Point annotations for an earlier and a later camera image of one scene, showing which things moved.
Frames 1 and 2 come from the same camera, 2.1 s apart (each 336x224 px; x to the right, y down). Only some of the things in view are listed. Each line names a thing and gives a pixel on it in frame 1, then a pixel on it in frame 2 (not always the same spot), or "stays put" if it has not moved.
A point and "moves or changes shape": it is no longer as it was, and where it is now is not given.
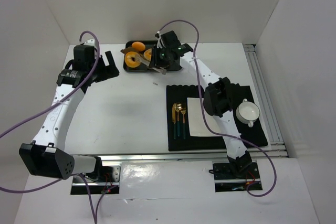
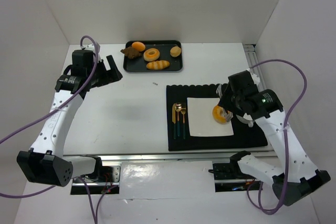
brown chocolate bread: [128, 49] stays put
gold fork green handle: [183, 110] stays put
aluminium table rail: [165, 157] stays put
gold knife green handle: [174, 119] stays put
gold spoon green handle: [178, 107] stays put
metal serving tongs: [161, 70] moves or changes shape
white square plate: [198, 126] stays put
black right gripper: [155, 61] to [228, 104]
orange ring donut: [128, 61] moves or changes shape
